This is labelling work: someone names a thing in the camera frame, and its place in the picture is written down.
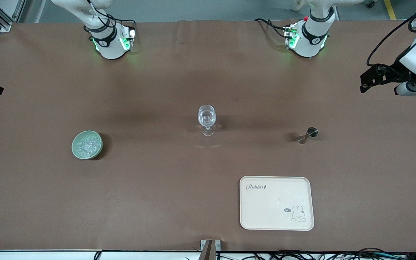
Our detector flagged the shiny steel double jigger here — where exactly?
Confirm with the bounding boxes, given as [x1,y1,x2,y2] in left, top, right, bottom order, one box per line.
[297,127,319,144]

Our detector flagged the clear ice cubes pile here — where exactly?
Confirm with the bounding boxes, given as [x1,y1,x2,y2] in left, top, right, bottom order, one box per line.
[77,137,100,157]

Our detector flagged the clear stemmed wine glass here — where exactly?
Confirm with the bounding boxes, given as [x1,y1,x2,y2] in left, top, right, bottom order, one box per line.
[198,105,217,137]

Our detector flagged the pale green ceramic bowl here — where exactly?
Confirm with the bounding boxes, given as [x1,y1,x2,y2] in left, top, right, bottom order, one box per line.
[71,130,103,160]

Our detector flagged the cream tray with rabbit print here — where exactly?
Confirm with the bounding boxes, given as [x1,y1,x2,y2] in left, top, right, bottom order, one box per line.
[239,176,315,231]

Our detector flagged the brown table mat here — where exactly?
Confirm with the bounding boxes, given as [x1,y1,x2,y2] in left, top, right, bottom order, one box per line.
[0,20,416,252]

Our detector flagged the black left arm wrist cable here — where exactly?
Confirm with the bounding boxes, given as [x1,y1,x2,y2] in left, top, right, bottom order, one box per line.
[366,0,416,67]

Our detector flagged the black left arm base cable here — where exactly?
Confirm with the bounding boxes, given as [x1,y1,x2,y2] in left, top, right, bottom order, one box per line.
[254,18,289,39]

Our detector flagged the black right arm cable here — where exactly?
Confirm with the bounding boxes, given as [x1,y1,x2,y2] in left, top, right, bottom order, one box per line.
[84,0,136,31]

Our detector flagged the black floor cable bundle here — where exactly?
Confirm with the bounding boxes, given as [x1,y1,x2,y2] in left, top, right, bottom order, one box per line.
[185,247,416,260]

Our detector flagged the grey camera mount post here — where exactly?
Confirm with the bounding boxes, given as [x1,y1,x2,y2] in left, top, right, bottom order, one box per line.
[200,239,221,260]

